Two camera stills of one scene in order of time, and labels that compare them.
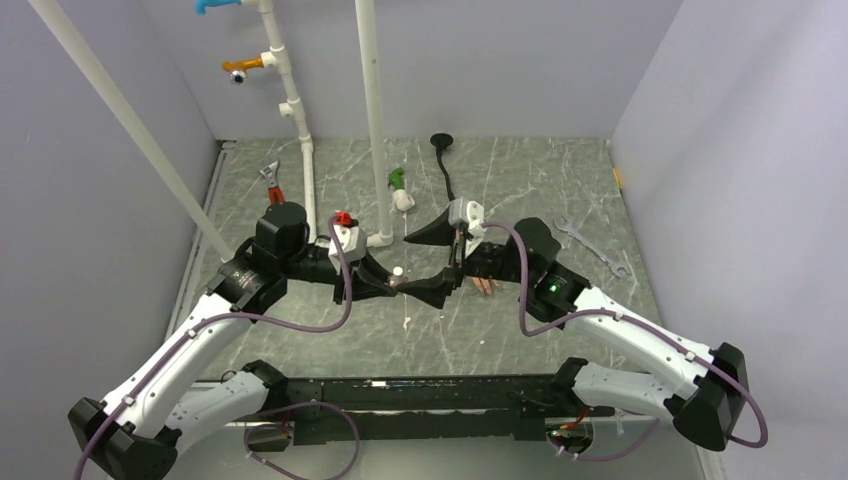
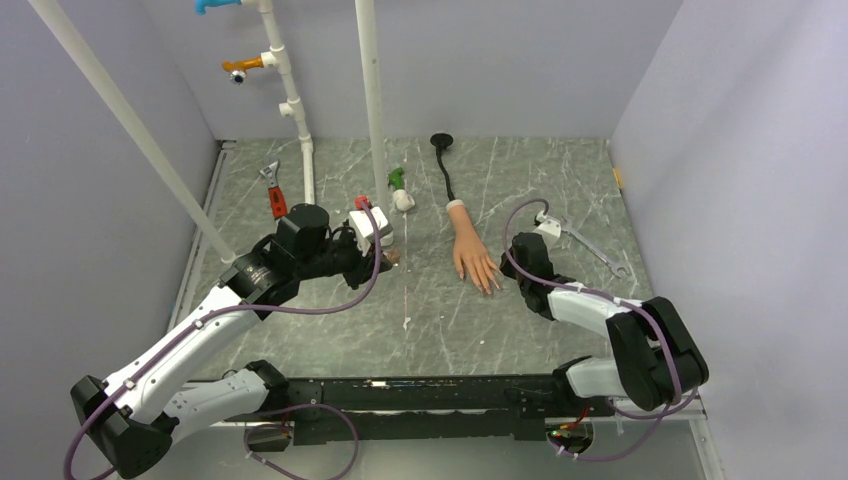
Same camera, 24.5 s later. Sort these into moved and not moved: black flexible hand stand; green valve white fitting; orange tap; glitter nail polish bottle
Moved: glitter nail polish bottle
Not moved: orange tap; black flexible hand stand; green valve white fitting
